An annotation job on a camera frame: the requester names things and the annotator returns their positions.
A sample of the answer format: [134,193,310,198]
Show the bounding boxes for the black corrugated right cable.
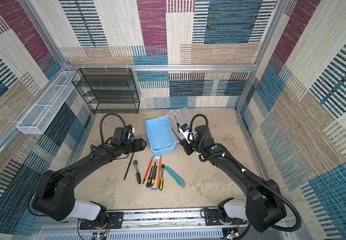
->
[189,113,302,233]

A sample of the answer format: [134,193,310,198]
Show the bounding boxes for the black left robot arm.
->
[32,127,147,225]

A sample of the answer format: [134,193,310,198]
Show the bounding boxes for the white wire mesh basket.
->
[17,71,76,135]

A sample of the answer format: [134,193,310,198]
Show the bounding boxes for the light blue plastic tool box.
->
[146,108,192,157]

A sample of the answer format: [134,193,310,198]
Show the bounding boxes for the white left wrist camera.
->
[127,125,136,134]

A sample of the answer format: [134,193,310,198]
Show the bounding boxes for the yellow handled wrench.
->
[159,164,166,191]

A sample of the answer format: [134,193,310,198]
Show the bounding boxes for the orange handled tool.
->
[157,156,162,186]

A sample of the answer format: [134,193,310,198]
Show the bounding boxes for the black mesh shelf rack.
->
[72,68,140,114]

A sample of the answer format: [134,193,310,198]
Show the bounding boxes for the black metal rod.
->
[123,153,135,181]

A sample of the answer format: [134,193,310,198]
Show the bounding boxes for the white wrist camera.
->
[180,124,194,144]
[127,125,136,134]

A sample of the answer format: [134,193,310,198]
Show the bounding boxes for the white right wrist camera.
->
[180,124,194,144]

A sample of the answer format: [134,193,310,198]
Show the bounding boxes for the yellow black utility knife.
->
[146,161,158,188]

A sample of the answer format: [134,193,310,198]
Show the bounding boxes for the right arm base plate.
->
[200,208,248,227]

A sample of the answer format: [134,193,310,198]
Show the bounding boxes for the ratchet wrench dark handle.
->
[133,160,142,185]

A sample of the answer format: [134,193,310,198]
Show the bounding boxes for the black handled screwdriver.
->
[174,116,181,134]

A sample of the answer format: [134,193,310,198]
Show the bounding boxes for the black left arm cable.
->
[99,112,132,145]

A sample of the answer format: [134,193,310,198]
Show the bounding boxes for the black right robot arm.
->
[177,124,288,233]

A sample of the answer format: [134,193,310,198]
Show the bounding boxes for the teal utility knife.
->
[165,166,185,188]

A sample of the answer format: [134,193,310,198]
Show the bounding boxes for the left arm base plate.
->
[79,212,124,231]

